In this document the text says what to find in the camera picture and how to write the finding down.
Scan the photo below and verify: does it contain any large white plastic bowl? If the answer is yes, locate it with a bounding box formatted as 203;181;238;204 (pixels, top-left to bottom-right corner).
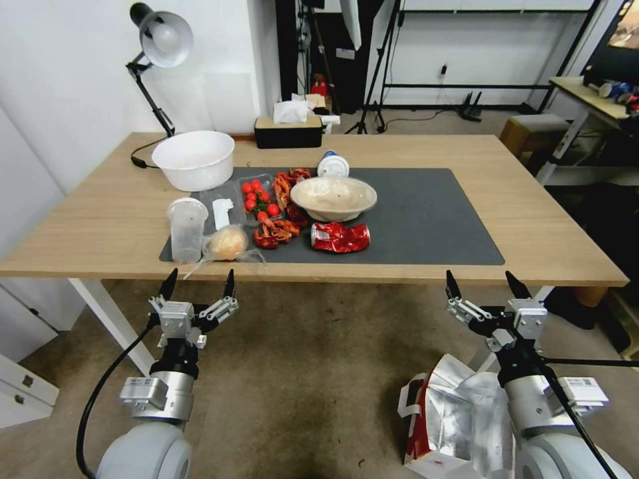
151;130;236;192

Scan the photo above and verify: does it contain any black metal rack frame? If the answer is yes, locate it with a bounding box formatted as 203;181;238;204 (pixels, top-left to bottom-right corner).
363;0;606;113

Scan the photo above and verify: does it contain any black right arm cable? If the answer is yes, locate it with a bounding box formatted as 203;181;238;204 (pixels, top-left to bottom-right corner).
529;344;639;479

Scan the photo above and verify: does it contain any black white desk lamp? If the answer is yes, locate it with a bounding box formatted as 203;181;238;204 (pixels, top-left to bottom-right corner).
124;2;196;170

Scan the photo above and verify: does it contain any red fire extinguisher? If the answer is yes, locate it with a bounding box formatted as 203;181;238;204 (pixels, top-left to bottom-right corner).
311;73;331;110

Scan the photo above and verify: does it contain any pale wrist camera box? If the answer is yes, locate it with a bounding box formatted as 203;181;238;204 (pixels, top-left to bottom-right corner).
158;301;195;341
508;297;548;342

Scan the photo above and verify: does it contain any black tripod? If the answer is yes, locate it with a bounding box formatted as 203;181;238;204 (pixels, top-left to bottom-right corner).
343;0;405;136

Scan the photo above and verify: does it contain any white blue paper cup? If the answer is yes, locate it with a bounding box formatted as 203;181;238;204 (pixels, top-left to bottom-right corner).
317;149;352;180

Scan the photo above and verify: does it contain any crushed red soda can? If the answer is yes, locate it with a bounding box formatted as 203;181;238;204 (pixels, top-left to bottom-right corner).
310;221;373;253

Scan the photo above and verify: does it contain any bun in clear bag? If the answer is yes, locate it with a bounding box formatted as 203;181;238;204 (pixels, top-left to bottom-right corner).
183;224;267;280

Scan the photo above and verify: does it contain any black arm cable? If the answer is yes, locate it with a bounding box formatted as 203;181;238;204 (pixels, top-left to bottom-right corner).
77;309;166;478
529;344;639;479

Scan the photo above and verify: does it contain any red white foil delivery bag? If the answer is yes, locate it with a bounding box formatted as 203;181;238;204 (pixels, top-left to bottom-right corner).
397;353;516;479

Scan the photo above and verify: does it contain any black monitor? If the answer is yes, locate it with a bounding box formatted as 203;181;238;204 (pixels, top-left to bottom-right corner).
582;0;639;86

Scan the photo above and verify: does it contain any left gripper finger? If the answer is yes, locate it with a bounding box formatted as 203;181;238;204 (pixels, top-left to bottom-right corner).
195;269;240;323
147;267;179;314

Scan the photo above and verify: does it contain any beige paper bowl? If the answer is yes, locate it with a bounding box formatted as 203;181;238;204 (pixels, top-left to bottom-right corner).
290;176;379;222

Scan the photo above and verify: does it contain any white plastic cutlery piece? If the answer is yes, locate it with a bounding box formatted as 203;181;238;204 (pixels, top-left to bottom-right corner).
211;197;236;226

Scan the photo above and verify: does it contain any clear plastic cup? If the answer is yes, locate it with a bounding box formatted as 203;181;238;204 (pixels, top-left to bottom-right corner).
166;197;210;265

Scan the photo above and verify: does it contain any white photo light diffuser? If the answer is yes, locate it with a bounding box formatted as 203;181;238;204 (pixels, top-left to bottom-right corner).
340;0;364;51

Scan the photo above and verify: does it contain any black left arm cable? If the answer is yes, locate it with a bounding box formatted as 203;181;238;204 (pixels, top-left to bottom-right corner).
77;309;166;478

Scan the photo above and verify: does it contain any white drawer cabinet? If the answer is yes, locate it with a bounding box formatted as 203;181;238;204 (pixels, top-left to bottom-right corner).
0;279;89;431

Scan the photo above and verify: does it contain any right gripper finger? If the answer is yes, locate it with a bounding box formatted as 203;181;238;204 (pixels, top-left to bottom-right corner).
505;271;534;303
445;270;496;331

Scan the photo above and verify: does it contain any dark grey desk mat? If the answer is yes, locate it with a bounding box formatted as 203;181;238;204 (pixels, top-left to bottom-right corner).
158;167;507;267

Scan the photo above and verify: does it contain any black wifi router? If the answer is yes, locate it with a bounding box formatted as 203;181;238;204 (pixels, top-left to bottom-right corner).
460;91;484;123

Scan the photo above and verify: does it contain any wooden side desk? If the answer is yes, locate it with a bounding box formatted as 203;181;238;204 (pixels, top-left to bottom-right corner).
534;76;639;186

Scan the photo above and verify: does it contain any black tissue box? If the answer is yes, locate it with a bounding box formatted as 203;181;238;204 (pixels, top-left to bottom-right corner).
253;98;325;150

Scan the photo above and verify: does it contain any clear plastic tomato tray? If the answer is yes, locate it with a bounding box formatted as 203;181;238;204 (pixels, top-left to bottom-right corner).
234;172;289;224

